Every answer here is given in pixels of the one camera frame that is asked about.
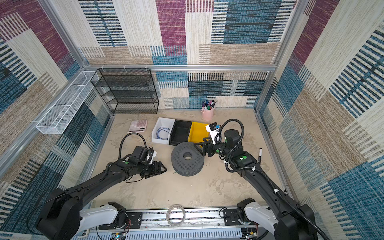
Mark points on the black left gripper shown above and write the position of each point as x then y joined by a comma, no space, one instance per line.
157,169

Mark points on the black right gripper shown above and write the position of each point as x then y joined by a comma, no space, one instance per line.
209,145

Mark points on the yellow plastic bin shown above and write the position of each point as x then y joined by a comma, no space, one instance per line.
198,132

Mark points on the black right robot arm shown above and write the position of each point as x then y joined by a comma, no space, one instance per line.
285,218

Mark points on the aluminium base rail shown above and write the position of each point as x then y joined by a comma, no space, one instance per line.
214,223

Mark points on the white wire mesh basket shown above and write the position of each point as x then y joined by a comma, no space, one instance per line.
59,116

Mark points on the black plastic bin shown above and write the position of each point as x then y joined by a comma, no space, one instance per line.
180,132

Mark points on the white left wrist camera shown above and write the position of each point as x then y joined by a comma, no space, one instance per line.
151,155

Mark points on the pink metal pen bucket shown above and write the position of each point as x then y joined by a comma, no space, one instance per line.
207,114

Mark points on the white plastic bin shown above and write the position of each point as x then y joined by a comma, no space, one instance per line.
162,131

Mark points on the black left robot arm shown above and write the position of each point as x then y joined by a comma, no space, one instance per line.
63,215

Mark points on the black wire mesh shelf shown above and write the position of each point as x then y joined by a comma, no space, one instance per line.
126,91

